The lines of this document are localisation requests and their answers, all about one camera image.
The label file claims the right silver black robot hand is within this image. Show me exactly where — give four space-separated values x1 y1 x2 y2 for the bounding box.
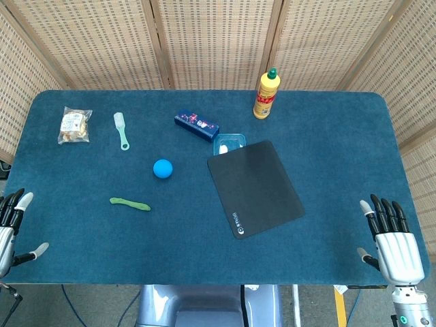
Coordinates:
356 193 426 285

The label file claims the dark blue printed box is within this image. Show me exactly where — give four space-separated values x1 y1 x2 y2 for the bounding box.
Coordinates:
174 108 221 142

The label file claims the green pea pod toy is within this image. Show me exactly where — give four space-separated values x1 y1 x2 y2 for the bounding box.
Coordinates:
109 196 151 212

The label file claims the yellow bottle green cap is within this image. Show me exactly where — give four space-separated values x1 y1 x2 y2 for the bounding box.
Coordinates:
253 67 281 120

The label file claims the blue carpet table cover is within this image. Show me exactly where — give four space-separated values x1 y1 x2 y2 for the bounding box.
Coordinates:
0 89 431 286

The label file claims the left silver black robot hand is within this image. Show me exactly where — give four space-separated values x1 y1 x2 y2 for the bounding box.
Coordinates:
0 188 50 277

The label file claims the clear bag of snacks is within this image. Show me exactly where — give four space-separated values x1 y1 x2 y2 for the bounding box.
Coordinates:
57 106 93 145

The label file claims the blue floor cable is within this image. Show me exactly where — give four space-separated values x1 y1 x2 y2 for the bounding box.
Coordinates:
60 284 90 327
346 285 362 327

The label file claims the blue ball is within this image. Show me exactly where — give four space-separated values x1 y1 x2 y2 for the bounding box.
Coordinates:
153 158 174 180

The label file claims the black mouse pad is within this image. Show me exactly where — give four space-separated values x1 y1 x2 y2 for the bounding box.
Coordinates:
206 140 306 240

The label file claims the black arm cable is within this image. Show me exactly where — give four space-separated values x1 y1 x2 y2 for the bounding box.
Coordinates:
0 282 24 309

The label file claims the woven bamboo folding screen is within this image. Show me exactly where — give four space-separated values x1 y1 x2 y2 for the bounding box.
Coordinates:
0 0 436 263

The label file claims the clear blue plastic container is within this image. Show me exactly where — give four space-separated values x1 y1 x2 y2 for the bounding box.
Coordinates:
213 133 247 157

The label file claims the white table leg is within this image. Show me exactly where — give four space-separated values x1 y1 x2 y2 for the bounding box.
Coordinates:
291 284 302 327

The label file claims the green handled white brush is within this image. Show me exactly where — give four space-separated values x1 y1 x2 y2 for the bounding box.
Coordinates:
113 112 131 151

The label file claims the grey blue robot torso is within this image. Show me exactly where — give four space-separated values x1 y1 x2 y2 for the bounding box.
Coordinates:
135 284 283 327

